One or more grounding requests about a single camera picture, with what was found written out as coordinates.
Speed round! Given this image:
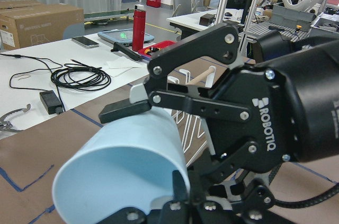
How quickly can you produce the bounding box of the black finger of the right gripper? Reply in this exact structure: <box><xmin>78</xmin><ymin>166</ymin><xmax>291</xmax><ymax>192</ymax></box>
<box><xmin>99</xmin><ymin>84</ymin><xmax>151</xmax><ymax>123</ymax></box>
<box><xmin>172</xmin><ymin>170</ymin><xmax>189</xmax><ymax>203</ymax></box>

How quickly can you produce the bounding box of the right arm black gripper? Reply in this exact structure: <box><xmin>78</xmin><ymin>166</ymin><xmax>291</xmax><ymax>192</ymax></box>
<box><xmin>146</xmin><ymin>24</ymin><xmax>309</xmax><ymax>208</ymax></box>

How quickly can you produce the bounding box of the light blue cup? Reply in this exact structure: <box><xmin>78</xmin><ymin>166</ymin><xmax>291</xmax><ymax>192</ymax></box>
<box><xmin>52</xmin><ymin>107</ymin><xmax>190</xmax><ymax>223</ymax></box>

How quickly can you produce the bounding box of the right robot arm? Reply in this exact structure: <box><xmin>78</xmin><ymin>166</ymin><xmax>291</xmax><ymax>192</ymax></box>
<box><xmin>99</xmin><ymin>24</ymin><xmax>338</xmax><ymax>212</ymax></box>

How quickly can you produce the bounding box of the smartphone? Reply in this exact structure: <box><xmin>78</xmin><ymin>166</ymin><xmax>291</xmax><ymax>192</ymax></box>
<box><xmin>71</xmin><ymin>36</ymin><xmax>99</xmax><ymax>49</ymax></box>

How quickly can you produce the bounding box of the red water bottle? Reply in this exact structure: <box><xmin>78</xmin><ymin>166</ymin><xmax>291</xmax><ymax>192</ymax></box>
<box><xmin>132</xmin><ymin>8</ymin><xmax>146</xmax><ymax>51</ymax></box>

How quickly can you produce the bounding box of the black power adapter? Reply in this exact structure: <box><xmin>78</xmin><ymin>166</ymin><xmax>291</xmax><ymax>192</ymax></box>
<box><xmin>39</xmin><ymin>90</ymin><xmax>64</xmax><ymax>114</ymax></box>

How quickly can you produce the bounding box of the cardboard box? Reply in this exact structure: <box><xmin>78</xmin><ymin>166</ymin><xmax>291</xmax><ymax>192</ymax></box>
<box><xmin>1</xmin><ymin>4</ymin><xmax>84</xmax><ymax>50</ymax></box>

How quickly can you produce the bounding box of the white wire cup rack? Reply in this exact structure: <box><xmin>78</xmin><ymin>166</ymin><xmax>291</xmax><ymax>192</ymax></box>
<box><xmin>169</xmin><ymin>66</ymin><xmax>216</xmax><ymax>166</ymax></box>

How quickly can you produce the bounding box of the coiled black cable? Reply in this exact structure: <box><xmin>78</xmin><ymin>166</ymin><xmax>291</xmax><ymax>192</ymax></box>
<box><xmin>50</xmin><ymin>59</ymin><xmax>112</xmax><ymax>92</ymax></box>

